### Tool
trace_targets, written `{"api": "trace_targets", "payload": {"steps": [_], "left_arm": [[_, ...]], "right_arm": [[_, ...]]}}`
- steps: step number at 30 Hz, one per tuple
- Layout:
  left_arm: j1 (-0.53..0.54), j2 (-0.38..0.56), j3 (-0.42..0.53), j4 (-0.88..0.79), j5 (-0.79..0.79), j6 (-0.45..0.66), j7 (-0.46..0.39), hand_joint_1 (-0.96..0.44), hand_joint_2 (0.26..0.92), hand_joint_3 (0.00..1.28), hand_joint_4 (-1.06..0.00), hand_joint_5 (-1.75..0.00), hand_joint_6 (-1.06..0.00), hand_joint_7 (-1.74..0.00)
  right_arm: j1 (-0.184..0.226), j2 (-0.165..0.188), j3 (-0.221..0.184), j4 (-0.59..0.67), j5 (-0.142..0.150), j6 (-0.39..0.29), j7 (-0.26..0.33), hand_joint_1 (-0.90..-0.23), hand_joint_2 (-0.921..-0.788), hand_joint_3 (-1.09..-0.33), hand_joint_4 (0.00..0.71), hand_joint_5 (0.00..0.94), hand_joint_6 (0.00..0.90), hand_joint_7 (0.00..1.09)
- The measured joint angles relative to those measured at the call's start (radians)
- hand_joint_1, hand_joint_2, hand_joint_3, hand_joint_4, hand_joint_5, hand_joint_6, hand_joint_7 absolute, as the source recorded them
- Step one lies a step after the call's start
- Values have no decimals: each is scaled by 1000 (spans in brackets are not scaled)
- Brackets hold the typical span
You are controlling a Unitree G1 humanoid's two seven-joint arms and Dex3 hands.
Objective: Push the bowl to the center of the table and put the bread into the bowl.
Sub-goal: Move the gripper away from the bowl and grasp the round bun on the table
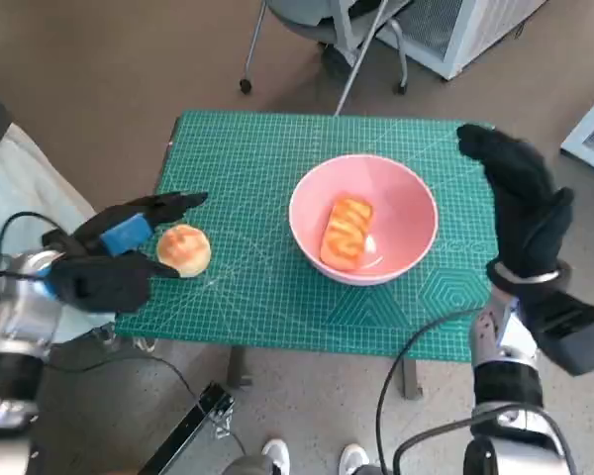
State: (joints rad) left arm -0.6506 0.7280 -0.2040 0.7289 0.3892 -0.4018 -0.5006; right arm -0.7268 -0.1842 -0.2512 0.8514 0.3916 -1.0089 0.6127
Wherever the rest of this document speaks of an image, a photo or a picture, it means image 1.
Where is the round toy bread bun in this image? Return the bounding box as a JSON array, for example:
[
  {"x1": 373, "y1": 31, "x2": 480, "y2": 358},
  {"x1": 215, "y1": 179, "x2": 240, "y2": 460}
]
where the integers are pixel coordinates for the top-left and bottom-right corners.
[{"x1": 156, "y1": 224, "x2": 213, "y2": 279}]

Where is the grey office chair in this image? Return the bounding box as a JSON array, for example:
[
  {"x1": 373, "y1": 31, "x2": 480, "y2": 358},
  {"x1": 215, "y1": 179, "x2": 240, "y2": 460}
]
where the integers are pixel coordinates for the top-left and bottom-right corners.
[{"x1": 238, "y1": 0, "x2": 412, "y2": 96}]

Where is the green cutting mat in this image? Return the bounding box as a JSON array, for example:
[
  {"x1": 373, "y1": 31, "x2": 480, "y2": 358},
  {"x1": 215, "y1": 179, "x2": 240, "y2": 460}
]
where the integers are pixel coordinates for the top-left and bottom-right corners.
[{"x1": 113, "y1": 109, "x2": 501, "y2": 362}]

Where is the person's right foot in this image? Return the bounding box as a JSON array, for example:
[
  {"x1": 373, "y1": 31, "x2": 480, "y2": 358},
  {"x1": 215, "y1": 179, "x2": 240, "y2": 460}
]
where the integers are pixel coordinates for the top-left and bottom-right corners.
[{"x1": 339, "y1": 442, "x2": 372, "y2": 475}]

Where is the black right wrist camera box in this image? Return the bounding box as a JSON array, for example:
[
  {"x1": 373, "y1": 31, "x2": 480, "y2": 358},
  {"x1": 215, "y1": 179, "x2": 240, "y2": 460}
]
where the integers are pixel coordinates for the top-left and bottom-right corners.
[{"x1": 517, "y1": 291, "x2": 594, "y2": 378}]

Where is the pink bowl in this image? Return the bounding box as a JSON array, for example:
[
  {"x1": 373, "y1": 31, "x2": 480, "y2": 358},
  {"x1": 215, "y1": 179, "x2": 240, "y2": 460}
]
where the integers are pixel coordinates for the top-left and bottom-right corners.
[{"x1": 288, "y1": 154, "x2": 440, "y2": 287}]

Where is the white metal rod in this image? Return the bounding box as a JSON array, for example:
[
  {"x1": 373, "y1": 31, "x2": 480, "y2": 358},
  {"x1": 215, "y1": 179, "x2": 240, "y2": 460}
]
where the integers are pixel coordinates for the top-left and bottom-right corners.
[{"x1": 334, "y1": 0, "x2": 395, "y2": 118}]

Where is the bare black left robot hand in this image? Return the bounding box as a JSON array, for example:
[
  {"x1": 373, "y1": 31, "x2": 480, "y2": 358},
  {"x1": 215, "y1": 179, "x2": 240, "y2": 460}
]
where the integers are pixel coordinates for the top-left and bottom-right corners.
[{"x1": 42, "y1": 191, "x2": 210, "y2": 279}]

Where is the black metal floor bar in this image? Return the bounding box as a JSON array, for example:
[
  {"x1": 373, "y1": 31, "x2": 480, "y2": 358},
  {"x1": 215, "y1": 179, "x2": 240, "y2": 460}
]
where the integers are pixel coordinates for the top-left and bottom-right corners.
[{"x1": 138, "y1": 379, "x2": 237, "y2": 475}]

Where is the white cabinet with mesh panel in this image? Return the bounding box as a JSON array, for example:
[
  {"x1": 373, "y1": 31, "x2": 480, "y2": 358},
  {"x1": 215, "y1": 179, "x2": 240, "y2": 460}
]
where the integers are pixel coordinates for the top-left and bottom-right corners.
[{"x1": 375, "y1": 0, "x2": 550, "y2": 80}]

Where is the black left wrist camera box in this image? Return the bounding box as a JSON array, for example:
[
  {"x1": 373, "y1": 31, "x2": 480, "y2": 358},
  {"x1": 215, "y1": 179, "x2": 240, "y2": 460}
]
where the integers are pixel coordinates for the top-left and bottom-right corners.
[{"x1": 51, "y1": 254, "x2": 152, "y2": 316}]

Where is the long striped toy bread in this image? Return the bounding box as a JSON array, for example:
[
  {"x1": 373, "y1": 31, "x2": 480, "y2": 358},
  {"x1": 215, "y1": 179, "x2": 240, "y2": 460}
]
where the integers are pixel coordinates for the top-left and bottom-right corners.
[{"x1": 320, "y1": 196, "x2": 376, "y2": 271}]

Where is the person's foot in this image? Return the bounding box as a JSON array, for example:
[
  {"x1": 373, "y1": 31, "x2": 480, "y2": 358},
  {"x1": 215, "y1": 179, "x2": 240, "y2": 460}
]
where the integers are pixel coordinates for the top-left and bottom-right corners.
[
  {"x1": 339, "y1": 442, "x2": 372, "y2": 475},
  {"x1": 260, "y1": 437, "x2": 291, "y2": 475}
]

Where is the person's left foot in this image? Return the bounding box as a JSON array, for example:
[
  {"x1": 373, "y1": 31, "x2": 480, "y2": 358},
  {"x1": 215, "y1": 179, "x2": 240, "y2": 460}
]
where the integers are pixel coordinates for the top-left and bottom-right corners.
[{"x1": 260, "y1": 437, "x2": 291, "y2": 475}]

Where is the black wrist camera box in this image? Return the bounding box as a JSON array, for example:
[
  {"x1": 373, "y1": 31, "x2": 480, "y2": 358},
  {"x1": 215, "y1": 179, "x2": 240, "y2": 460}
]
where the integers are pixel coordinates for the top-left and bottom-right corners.
[
  {"x1": 517, "y1": 291, "x2": 594, "y2": 378},
  {"x1": 51, "y1": 254, "x2": 152, "y2": 316}
]

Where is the black table leg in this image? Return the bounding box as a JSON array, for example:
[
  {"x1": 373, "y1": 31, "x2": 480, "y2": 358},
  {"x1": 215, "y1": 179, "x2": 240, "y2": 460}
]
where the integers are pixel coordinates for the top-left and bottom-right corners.
[
  {"x1": 399, "y1": 356, "x2": 422, "y2": 400},
  {"x1": 226, "y1": 345, "x2": 252, "y2": 390}
]

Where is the black floor cable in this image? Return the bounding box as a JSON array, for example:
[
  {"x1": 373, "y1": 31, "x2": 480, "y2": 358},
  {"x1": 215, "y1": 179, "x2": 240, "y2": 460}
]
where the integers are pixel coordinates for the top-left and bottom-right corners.
[{"x1": 42, "y1": 353, "x2": 248, "y2": 456}]

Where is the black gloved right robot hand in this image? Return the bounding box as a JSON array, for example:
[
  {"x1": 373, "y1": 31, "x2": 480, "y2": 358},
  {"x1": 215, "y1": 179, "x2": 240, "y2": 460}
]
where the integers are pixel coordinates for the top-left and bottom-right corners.
[{"x1": 455, "y1": 123, "x2": 576, "y2": 282}]

